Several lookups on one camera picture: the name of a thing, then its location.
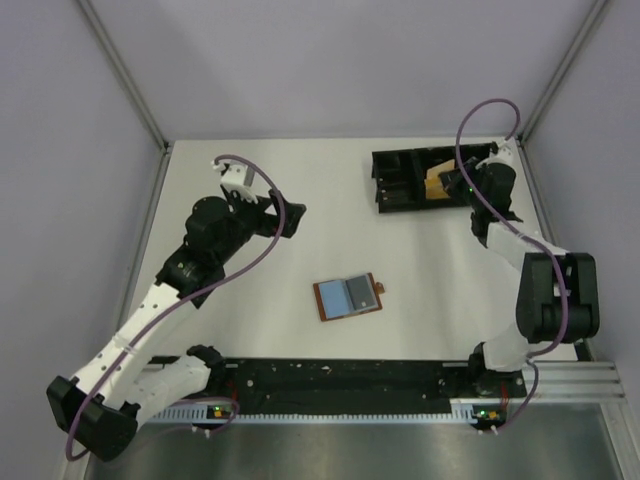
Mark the grey slotted cable duct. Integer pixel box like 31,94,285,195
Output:
149,404,500,427

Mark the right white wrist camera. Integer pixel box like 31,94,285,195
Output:
489,140,513,165

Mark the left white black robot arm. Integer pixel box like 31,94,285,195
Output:
46,190,306,462

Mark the aluminium corner post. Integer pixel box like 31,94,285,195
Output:
73,0,170,152
518,0,613,147

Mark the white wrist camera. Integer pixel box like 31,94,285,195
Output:
489,140,513,165
221,165,257,203

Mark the grey credit card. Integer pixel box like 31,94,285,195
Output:
345,275,377,311

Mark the yellow card in tray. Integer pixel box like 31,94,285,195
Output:
425,184,450,201

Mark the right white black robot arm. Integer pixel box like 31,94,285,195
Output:
425,157,600,397

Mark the yellow credit card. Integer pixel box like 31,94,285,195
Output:
425,159,456,191

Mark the brown leather card holder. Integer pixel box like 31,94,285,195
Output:
313,272,385,322

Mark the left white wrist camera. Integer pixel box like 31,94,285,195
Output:
221,165,257,203

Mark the left aluminium corner post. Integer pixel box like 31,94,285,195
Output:
73,0,170,152

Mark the aluminium front frame rail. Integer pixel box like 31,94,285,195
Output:
79,363,626,405

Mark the black three-compartment organizer tray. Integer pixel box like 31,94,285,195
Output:
371,142,516,213

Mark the right aluminium corner post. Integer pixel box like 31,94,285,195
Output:
518,0,613,147

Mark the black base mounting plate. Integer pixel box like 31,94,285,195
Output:
189,358,526,415

